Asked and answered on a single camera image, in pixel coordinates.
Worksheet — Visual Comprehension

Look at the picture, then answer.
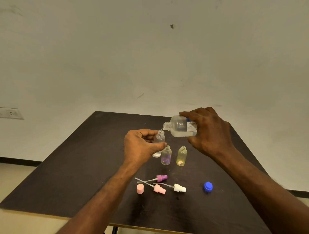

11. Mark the white wall socket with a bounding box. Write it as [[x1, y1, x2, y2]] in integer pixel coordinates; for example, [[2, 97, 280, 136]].
[[0, 108, 24, 120]]

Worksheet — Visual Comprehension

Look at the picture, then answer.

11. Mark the person's right hand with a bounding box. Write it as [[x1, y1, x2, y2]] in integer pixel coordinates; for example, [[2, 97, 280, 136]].
[[179, 107, 236, 160]]

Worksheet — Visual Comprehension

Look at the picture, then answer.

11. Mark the small purple tinted spray bottle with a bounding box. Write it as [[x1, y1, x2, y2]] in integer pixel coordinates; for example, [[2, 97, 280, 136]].
[[161, 145, 172, 166]]

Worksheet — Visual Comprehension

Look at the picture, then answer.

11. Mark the small yellow spray bottle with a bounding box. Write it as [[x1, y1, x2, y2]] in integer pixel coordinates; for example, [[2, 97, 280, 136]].
[[176, 146, 188, 167]]

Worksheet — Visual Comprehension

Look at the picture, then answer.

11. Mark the purple spray pump head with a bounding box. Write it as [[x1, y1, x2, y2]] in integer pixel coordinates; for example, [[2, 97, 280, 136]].
[[137, 175, 168, 183]]

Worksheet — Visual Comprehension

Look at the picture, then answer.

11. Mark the person's right forearm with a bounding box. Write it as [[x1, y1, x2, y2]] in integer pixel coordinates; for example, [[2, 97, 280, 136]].
[[214, 146, 309, 234]]

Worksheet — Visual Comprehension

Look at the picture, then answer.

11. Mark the small clear spray bottle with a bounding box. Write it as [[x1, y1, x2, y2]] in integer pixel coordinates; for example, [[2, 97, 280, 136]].
[[152, 130, 166, 158]]

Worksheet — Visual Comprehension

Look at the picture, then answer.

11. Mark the person's left forearm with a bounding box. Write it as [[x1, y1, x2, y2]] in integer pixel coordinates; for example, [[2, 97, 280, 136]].
[[56, 162, 141, 234]]

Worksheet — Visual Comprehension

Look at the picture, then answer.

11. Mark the white spray pump head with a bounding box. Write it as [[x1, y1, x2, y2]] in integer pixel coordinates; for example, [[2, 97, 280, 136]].
[[153, 182, 187, 193]]

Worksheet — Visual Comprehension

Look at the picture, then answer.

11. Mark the pink spray pump head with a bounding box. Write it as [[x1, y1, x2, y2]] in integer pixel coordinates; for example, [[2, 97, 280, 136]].
[[134, 177, 166, 195]]

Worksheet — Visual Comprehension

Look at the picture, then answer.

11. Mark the person's left hand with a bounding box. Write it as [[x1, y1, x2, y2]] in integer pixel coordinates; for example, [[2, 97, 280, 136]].
[[124, 129, 167, 167]]

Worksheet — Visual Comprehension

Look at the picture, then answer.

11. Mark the large clear labelled bottle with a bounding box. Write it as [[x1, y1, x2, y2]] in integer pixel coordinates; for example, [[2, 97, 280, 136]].
[[163, 115, 198, 137]]

